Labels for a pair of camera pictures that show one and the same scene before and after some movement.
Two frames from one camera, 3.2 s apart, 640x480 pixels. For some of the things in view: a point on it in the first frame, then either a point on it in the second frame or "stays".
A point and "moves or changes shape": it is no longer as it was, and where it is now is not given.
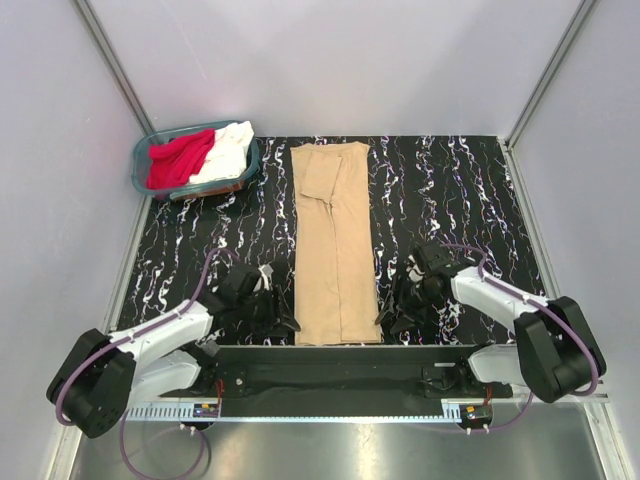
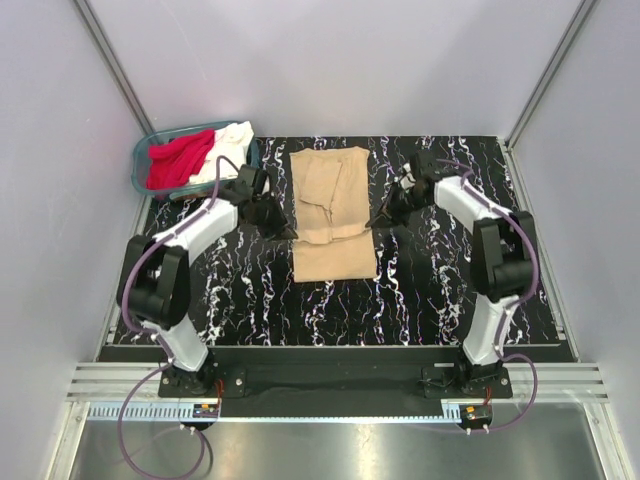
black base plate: (340, 376) stays
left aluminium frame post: (114, 66) stays
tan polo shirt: (335, 264) moves or changes shape
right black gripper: (413, 317) → (386, 214)
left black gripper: (277, 319) → (270, 232)
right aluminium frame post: (546, 74) stays
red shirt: (175, 161) stays
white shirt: (227, 156) stays
